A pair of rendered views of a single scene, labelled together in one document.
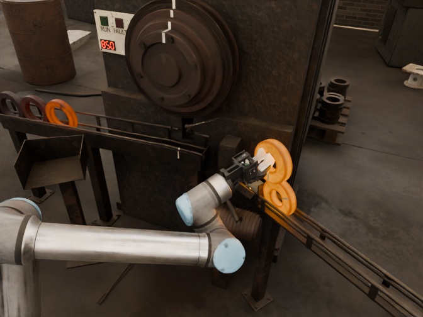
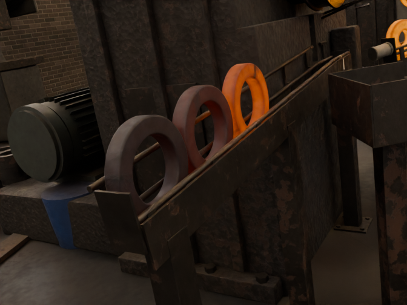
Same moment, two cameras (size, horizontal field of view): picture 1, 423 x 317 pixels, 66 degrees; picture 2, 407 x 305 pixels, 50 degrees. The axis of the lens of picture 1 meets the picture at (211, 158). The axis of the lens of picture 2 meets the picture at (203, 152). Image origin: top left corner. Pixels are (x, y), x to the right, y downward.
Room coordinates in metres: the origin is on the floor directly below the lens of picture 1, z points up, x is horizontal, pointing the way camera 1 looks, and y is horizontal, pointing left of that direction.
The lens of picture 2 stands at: (1.41, 1.83, 0.89)
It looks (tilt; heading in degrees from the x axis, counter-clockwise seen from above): 16 degrees down; 284
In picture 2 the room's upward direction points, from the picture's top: 10 degrees counter-clockwise
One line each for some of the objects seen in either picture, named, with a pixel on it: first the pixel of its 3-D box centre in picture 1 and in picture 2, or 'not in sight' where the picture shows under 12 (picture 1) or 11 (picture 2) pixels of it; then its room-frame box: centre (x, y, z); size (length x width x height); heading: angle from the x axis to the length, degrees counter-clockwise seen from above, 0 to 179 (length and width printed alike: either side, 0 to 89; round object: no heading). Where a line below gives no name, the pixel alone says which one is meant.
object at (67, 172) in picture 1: (68, 206); (395, 210); (1.20, 0.72, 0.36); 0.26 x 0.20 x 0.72; 104
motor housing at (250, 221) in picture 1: (231, 250); not in sight; (1.04, -0.12, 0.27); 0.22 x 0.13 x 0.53; 69
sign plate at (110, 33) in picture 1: (121, 34); not in sight; (1.50, 0.42, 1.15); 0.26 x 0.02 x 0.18; 69
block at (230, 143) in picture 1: (229, 161); (346, 57); (1.21, -0.08, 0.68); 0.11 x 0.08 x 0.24; 159
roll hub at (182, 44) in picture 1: (167, 69); not in sight; (1.19, 0.18, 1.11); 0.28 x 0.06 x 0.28; 69
